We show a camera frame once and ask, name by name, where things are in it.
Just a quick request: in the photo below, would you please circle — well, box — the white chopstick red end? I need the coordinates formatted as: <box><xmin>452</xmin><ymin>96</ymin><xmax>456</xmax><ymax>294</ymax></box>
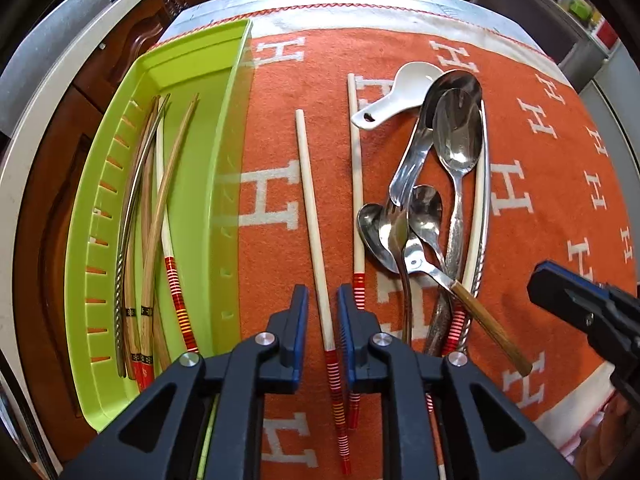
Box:
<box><xmin>295</xmin><ymin>110</ymin><xmax>352</xmax><ymax>476</ymax></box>

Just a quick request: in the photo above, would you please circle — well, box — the wooden handled steel spoon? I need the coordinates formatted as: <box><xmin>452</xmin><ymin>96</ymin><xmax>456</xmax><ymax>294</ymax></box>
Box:
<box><xmin>404</xmin><ymin>233</ymin><xmax>533</xmax><ymax>377</ymax></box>

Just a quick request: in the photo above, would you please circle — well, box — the white chopstick striped end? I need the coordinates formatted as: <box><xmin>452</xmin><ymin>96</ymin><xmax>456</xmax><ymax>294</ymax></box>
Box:
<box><xmin>347</xmin><ymin>73</ymin><xmax>366</xmax><ymax>430</ymax></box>

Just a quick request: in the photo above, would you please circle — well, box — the steel tablespoon patterned handle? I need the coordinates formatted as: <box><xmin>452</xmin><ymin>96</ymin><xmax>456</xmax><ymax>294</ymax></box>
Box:
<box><xmin>423</xmin><ymin>88</ymin><xmax>484</xmax><ymax>356</ymax></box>

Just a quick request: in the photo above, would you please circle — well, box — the large steel soup spoon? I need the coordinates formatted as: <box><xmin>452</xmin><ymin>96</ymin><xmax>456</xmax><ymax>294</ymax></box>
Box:
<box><xmin>388</xmin><ymin>70</ymin><xmax>483</xmax><ymax>207</ymax></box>

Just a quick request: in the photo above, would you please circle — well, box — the white ceramic soup spoon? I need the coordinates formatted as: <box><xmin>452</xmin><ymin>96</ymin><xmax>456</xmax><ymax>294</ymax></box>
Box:
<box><xmin>350</xmin><ymin>62</ymin><xmax>444</xmax><ymax>130</ymax></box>

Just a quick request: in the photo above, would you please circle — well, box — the dark brown wooden chopstick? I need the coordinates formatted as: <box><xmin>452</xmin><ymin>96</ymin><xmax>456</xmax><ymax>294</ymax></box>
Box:
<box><xmin>140</xmin><ymin>169</ymin><xmax>170</xmax><ymax>386</ymax></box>

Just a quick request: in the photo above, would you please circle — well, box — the bamboo chopstick red tip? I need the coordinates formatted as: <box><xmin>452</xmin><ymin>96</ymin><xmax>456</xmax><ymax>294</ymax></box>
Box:
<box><xmin>124</xmin><ymin>96</ymin><xmax>159</xmax><ymax>392</ymax></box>

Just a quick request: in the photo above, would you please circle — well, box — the person's right hand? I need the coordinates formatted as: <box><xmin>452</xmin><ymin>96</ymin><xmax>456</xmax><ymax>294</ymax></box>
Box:
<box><xmin>575</xmin><ymin>393</ymin><xmax>634</xmax><ymax>479</ymax></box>

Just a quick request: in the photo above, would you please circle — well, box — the orange H-pattern blanket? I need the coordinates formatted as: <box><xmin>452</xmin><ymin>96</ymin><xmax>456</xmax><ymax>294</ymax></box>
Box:
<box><xmin>239</xmin><ymin>4</ymin><xmax>638</xmax><ymax>453</ymax></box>

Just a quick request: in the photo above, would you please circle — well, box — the green plastic utensil tray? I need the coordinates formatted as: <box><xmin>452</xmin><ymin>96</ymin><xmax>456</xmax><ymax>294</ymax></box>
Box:
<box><xmin>64</xmin><ymin>20</ymin><xmax>253</xmax><ymax>430</ymax></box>

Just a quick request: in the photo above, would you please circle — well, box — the stainless dishwasher cabinet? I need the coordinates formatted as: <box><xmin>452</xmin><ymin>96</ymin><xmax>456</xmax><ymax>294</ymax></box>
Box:
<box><xmin>472</xmin><ymin>0</ymin><xmax>608</xmax><ymax>91</ymax></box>

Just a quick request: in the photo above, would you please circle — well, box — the stainless splash guard panel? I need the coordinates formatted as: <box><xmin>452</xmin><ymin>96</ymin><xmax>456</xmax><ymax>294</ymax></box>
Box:
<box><xmin>0</xmin><ymin>0</ymin><xmax>110</xmax><ymax>138</ymax></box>

